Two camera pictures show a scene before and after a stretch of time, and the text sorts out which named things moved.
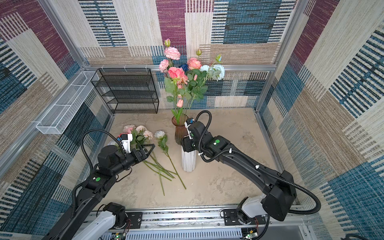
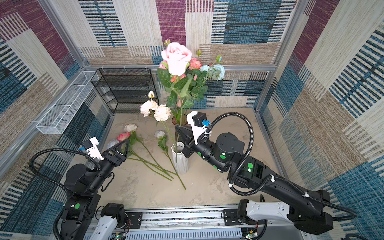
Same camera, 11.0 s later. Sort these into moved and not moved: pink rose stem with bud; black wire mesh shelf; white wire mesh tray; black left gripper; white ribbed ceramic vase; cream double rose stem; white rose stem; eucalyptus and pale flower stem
Moved: black left gripper; cream double rose stem; white ribbed ceramic vase
Not moved: pink rose stem with bud; white rose stem; black wire mesh shelf; eucalyptus and pale flower stem; white wire mesh tray
